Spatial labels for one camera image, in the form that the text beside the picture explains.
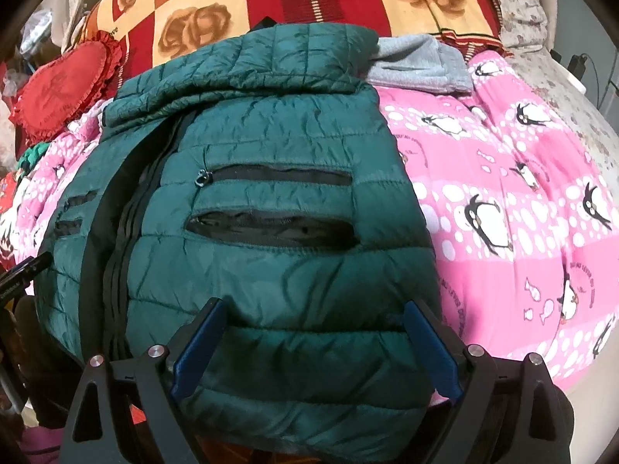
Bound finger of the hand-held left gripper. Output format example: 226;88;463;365
0;250;53;298

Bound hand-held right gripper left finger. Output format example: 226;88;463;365
60;297;228;464

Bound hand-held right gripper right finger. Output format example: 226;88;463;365
404;300;564;464

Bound green quilted jacket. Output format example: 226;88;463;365
34;23;443;464

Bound red printed cloth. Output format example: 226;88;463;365
0;171;21;233

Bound green ruffled cloth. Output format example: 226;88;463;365
18;144;50;171

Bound pink penguin blanket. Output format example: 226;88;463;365
10;51;619;392

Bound red heart pillow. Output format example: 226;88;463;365
10;29;125;142

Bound clear plastic bags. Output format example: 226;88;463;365
17;0;92;68

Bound floral bed sheet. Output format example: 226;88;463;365
488;0;619;196

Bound grey cloth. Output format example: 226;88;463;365
365;34;474;96

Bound black charger cable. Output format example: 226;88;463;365
551;48;615;109

